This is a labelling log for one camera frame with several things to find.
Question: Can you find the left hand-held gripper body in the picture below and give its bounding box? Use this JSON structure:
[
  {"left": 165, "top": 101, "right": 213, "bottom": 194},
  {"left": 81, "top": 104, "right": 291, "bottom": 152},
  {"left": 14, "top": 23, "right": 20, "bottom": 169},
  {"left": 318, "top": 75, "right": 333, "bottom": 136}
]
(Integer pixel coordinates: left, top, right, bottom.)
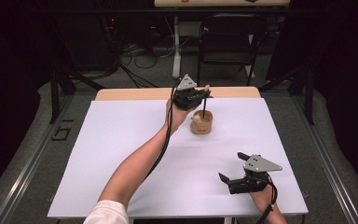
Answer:
[{"left": 171, "top": 73, "right": 200, "bottom": 111}]

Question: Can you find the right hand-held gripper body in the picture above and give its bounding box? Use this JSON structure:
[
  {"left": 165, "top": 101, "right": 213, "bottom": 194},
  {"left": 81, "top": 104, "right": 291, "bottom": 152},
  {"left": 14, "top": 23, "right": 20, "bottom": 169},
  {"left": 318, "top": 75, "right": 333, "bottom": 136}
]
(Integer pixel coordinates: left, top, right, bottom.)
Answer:
[{"left": 227, "top": 154, "right": 283, "bottom": 195}]

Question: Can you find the dark-handled makeup brush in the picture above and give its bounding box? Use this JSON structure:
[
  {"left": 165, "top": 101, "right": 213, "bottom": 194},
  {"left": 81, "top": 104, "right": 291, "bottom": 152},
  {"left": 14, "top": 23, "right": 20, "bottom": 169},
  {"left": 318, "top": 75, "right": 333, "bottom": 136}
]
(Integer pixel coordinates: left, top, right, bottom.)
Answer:
[{"left": 200, "top": 84, "right": 212, "bottom": 119}]

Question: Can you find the tan bear pen holder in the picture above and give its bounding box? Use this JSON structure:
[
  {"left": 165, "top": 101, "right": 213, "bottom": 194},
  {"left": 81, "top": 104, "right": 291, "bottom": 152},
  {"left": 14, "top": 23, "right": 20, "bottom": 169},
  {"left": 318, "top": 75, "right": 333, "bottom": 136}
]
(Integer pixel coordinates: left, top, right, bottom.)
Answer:
[{"left": 189, "top": 109, "right": 214, "bottom": 135}]

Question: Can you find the person's right hand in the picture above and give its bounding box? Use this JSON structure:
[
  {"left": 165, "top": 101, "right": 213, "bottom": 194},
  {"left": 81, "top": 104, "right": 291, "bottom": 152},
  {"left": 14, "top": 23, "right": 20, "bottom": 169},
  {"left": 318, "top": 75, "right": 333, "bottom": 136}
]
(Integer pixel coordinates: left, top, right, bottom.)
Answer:
[{"left": 249, "top": 183, "right": 281, "bottom": 216}]

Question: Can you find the person's left hand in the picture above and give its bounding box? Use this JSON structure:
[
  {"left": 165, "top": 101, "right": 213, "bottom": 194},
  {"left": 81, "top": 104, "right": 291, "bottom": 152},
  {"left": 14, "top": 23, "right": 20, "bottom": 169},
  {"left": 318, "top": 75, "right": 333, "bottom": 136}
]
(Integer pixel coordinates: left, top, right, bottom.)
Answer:
[{"left": 164, "top": 98, "right": 197, "bottom": 134}]

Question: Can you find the white table leg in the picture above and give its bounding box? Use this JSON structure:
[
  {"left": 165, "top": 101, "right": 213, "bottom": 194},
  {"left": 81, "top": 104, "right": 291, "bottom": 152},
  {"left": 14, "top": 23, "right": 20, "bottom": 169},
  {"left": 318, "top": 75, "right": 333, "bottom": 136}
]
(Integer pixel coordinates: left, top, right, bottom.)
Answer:
[{"left": 171, "top": 15, "right": 200, "bottom": 79}]

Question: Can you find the black folding chair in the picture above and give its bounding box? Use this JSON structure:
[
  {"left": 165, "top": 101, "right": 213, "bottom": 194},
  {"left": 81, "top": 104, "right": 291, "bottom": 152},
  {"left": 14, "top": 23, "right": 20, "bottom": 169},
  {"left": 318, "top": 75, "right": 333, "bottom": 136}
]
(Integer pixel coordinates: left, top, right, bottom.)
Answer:
[{"left": 197, "top": 12, "right": 269, "bottom": 88}]

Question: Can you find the white table cover sheet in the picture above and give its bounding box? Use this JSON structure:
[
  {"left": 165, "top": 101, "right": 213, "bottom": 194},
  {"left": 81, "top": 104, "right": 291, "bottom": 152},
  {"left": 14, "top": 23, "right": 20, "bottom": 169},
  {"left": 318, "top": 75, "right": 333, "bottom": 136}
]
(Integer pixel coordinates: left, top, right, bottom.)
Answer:
[{"left": 47, "top": 97, "right": 310, "bottom": 218}]

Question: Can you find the white sleeve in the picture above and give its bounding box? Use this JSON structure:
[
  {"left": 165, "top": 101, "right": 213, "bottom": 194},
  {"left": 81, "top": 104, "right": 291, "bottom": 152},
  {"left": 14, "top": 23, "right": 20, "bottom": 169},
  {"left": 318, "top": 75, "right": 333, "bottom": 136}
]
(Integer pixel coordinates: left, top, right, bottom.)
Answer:
[{"left": 83, "top": 200, "right": 130, "bottom": 224}]

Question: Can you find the right hand-held gripper black cable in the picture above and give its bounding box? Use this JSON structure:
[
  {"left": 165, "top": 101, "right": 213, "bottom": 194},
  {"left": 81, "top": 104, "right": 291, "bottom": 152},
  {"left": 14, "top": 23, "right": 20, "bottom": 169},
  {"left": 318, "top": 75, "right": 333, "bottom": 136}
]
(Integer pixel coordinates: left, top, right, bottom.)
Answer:
[{"left": 255, "top": 175, "right": 278, "bottom": 224}]

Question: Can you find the hand-held gripper black cable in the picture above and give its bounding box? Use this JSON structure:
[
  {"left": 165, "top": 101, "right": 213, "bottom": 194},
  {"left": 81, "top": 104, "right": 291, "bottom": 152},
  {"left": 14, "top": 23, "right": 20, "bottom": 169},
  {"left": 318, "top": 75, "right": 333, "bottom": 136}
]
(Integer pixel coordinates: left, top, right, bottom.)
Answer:
[
  {"left": 255, "top": 175, "right": 278, "bottom": 224},
  {"left": 145, "top": 83, "right": 181, "bottom": 179}
]

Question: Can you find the left hand-held gripper black cable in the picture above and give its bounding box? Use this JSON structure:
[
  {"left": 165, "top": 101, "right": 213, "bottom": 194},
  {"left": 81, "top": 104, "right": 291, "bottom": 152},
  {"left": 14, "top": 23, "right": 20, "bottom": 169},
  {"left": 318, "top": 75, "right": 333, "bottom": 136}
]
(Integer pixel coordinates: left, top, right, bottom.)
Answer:
[{"left": 145, "top": 83, "right": 181, "bottom": 179}]

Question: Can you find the black floor cable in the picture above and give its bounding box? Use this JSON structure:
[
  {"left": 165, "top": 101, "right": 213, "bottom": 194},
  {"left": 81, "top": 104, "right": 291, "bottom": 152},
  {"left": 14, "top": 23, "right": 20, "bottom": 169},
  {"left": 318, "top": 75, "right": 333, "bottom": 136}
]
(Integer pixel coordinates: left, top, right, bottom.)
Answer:
[{"left": 117, "top": 43, "right": 161, "bottom": 89}]

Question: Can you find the aluminium floor rail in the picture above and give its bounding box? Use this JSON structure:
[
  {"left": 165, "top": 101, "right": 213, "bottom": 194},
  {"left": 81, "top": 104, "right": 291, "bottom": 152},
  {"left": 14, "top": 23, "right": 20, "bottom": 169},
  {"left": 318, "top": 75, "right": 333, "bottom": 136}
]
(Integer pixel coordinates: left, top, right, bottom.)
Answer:
[
  {"left": 292, "top": 92, "right": 358, "bottom": 224},
  {"left": 0, "top": 92, "right": 76, "bottom": 224}
]

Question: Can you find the black metal frame stand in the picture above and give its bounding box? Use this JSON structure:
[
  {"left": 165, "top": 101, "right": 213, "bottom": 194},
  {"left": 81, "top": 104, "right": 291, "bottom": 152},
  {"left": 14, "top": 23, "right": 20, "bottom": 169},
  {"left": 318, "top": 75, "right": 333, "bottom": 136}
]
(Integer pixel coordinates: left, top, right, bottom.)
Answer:
[
  {"left": 48, "top": 8, "right": 106, "bottom": 124},
  {"left": 259, "top": 55, "right": 315, "bottom": 125}
]

